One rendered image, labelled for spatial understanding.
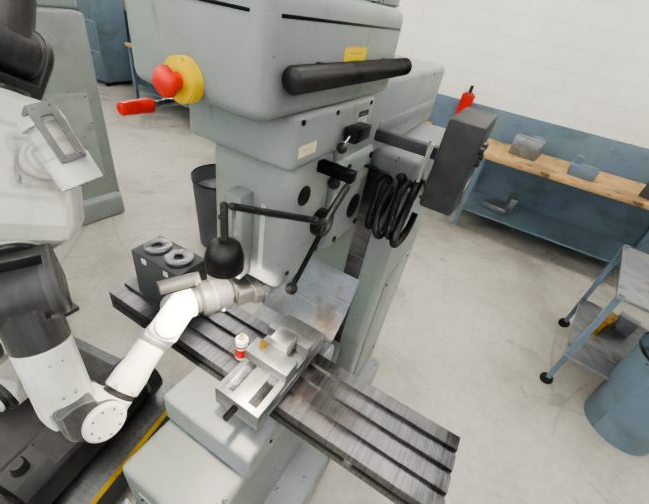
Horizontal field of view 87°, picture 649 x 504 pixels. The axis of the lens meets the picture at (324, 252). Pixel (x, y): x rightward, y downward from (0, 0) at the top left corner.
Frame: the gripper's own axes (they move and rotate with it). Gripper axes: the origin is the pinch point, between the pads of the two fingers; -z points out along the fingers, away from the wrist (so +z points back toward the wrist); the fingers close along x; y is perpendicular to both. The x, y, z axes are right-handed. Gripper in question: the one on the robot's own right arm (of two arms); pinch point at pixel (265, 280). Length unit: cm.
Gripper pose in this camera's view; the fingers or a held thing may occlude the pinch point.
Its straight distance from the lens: 96.3
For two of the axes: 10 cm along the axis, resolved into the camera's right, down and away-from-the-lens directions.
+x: -5.7, -5.5, 6.1
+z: -8.1, 2.2, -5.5
